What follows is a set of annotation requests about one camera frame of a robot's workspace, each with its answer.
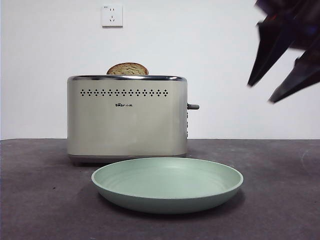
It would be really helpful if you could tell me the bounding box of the pale green round plate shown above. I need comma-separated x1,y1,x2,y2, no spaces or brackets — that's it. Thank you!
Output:
91,157,244,215

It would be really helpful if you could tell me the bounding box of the tan bread slice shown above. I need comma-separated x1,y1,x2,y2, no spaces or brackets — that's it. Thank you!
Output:
106,62,150,76

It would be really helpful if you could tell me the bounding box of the cream toaster with chrome top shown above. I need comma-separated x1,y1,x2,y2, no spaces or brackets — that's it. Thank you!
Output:
66,74,200,166

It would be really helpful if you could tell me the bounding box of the white wall power socket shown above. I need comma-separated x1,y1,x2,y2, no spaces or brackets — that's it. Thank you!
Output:
101,4,124,29

